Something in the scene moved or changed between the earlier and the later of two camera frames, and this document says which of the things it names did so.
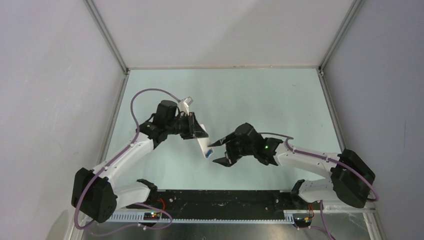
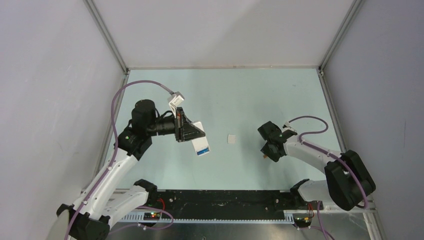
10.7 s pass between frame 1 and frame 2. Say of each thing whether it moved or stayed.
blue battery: moved
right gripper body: moved
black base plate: stayed
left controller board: stayed
